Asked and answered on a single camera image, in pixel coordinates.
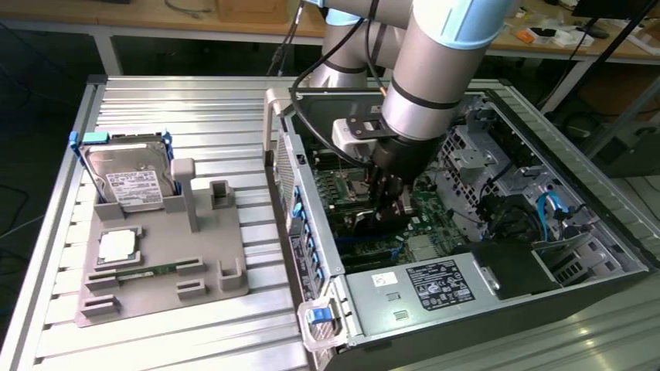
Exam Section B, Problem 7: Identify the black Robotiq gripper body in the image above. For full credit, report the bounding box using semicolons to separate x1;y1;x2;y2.
369;135;445;185

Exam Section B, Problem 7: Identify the black graphics card green board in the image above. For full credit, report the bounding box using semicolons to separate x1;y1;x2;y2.
337;206;413;243

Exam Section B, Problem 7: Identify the black expansion slot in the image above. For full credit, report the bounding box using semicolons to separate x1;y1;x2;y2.
338;246;392;262
344;253;402;272

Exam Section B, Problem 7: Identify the CPU socket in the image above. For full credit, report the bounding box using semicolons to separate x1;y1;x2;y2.
334;168;373;200

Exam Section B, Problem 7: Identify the green motherboard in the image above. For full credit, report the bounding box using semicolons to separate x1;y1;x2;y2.
308;145;485;275

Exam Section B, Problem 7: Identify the silver perforated disk bay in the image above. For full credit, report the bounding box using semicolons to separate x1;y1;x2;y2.
440;96;550;233

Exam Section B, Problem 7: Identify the silver chipset heatsink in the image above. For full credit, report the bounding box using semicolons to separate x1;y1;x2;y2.
406;236;449;264

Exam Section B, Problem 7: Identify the black plastic shroud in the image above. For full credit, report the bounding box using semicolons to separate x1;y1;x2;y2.
453;236;564;301

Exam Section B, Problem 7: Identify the grey power supply with labels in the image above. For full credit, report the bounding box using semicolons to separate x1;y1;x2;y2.
344;253;505;339

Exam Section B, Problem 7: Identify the black and white device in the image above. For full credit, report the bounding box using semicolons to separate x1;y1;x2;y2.
530;26;561;46

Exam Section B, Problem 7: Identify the white packaging piece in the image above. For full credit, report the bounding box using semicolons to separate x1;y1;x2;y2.
553;26;594;47

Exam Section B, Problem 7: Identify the black floor box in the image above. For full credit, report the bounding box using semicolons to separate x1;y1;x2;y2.
592;119;660;179

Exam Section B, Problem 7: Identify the grey parts rack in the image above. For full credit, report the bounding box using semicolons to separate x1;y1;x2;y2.
74;156;252;329

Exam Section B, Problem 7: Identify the brown cardboard box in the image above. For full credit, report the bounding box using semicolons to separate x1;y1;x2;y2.
214;0;289;25

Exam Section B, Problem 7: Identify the green RAM stick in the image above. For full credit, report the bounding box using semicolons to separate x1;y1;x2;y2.
116;264;180;277

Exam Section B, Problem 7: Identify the black stand pole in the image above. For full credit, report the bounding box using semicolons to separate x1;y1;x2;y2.
534;0;645;111

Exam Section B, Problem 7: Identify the silver hard disk white label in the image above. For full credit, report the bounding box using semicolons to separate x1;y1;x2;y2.
81;133;176;213

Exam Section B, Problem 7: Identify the open black PC case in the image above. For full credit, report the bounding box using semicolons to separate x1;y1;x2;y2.
261;79;660;371

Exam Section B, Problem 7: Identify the silver CPU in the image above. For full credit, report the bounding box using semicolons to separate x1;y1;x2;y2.
97;230;141;264

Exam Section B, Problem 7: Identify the black monitor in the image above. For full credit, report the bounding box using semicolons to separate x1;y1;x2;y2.
570;0;660;19

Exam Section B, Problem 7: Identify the blue disk caddy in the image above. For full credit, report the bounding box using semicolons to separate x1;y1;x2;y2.
68;130;181;206

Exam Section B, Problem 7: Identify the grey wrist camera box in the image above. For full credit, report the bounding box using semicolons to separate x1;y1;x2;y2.
332;115;393;156

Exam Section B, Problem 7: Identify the black disk power wire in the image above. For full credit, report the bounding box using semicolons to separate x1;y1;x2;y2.
476;152;542;243

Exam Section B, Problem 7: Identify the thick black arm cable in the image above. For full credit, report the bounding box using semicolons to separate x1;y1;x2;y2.
288;0;385;167

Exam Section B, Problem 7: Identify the blue disk wire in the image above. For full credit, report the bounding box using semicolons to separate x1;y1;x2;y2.
534;192;569;243

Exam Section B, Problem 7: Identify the thin black hanging cable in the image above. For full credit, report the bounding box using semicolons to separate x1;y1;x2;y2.
265;0;308;77

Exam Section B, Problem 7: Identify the wooden desk white frame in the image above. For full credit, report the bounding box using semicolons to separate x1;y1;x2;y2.
0;0;329;77
486;0;660;113

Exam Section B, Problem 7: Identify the thin grey cable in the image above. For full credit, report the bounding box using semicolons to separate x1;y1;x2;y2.
164;0;212;15

